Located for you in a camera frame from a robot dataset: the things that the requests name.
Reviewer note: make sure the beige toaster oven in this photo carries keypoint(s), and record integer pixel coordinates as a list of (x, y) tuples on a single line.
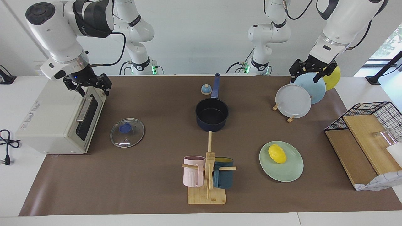
[(50, 119)]

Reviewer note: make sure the wooden mug tree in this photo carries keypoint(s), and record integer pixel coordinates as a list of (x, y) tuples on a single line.
[(207, 196)]

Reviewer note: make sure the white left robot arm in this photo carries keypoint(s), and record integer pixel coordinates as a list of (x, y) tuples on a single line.
[(345, 18)]

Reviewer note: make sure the white checked cloth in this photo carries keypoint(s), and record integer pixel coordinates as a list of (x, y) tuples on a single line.
[(383, 182)]

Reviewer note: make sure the black clamp stand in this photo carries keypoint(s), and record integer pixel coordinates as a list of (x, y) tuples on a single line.
[(373, 79)]

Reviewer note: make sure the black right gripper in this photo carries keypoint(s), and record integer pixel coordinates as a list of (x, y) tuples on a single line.
[(86, 78)]

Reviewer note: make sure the dark teal mug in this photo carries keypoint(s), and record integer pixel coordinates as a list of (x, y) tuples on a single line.
[(224, 179)]

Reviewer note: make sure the clear glass cup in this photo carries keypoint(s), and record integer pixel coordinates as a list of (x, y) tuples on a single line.
[(384, 136)]

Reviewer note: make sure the glass lid blue knob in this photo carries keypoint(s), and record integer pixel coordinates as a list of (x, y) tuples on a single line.
[(132, 135)]

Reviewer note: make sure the white plastic cup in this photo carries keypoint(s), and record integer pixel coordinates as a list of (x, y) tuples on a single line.
[(396, 153)]

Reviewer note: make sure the dark blue saucepan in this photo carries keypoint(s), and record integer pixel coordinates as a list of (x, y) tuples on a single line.
[(212, 114)]

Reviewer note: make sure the grey plate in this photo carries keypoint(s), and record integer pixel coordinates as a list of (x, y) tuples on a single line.
[(292, 100)]

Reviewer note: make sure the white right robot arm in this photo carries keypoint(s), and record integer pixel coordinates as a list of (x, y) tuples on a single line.
[(53, 28)]

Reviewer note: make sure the blue wooden service bell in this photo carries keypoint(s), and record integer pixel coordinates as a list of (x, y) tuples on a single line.
[(206, 90)]

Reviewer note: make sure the light blue plate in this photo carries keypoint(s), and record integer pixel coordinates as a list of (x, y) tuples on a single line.
[(315, 89)]

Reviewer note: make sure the dark wooden board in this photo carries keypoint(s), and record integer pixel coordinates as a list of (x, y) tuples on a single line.
[(351, 157)]

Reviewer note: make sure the yellow plate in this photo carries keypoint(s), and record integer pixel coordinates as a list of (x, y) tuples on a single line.
[(333, 80)]

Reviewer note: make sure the black desk mount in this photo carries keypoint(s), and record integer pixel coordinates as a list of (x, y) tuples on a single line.
[(7, 80)]

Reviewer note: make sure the brown table mat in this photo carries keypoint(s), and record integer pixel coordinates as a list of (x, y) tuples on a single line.
[(150, 175)]

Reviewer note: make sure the light wooden cutting board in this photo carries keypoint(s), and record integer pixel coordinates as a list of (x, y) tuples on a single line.
[(367, 138)]

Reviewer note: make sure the wooden plate rack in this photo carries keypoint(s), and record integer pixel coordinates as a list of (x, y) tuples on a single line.
[(290, 119)]

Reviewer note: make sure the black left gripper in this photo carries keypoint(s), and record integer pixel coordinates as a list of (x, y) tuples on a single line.
[(311, 64)]

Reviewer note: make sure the mint green plate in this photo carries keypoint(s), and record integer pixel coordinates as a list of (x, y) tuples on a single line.
[(282, 172)]

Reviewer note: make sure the pink ribbed mug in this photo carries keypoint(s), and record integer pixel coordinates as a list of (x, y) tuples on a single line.
[(192, 174)]

